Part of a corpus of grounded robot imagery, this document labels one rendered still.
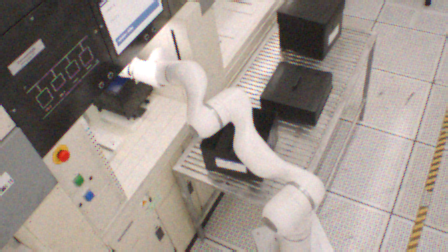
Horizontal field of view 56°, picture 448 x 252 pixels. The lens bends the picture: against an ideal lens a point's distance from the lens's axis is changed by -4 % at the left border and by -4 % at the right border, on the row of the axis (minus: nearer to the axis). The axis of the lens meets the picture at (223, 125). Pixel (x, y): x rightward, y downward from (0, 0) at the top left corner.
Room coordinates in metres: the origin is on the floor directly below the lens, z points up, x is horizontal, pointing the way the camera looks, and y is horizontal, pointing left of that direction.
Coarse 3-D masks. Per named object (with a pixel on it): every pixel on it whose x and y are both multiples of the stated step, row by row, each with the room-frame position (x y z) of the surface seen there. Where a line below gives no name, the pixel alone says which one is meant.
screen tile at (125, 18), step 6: (114, 0) 1.27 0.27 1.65; (120, 0) 1.29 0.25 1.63; (126, 0) 1.31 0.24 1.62; (108, 6) 1.25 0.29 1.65; (114, 6) 1.27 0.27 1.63; (120, 6) 1.29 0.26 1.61; (126, 6) 1.31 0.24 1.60; (108, 12) 1.24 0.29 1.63; (114, 12) 1.26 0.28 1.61; (126, 12) 1.30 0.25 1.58; (132, 12) 1.32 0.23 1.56; (108, 18) 1.23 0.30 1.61; (120, 18) 1.27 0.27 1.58; (126, 18) 1.29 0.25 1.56; (132, 18) 1.31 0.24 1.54; (114, 24) 1.24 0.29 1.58; (120, 24) 1.26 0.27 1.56; (114, 30) 1.24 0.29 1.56; (114, 36) 1.23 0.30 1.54
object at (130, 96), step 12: (144, 60) 1.57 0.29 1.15; (132, 84) 1.47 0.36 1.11; (144, 84) 1.52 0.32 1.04; (108, 96) 1.43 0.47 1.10; (120, 96) 1.40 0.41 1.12; (132, 96) 1.45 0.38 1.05; (144, 96) 1.50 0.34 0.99; (108, 108) 1.44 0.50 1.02; (120, 108) 1.40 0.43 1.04; (132, 108) 1.43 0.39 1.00
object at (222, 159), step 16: (256, 112) 1.35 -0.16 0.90; (272, 112) 1.31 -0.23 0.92; (224, 128) 1.41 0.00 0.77; (256, 128) 1.35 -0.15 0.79; (272, 128) 1.22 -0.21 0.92; (208, 144) 1.25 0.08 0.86; (224, 144) 1.31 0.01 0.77; (272, 144) 1.21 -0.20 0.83; (208, 160) 1.17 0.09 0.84; (224, 160) 1.14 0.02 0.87; (240, 160) 1.10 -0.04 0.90; (240, 176) 1.11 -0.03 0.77; (256, 176) 1.07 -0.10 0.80
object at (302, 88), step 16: (288, 64) 1.67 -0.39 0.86; (272, 80) 1.58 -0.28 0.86; (288, 80) 1.55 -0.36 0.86; (304, 80) 1.53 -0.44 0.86; (320, 80) 1.51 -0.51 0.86; (272, 96) 1.47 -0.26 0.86; (288, 96) 1.45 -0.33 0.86; (304, 96) 1.43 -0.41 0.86; (320, 96) 1.41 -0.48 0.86; (288, 112) 1.39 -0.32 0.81; (304, 112) 1.34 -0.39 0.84; (320, 112) 1.38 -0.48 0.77
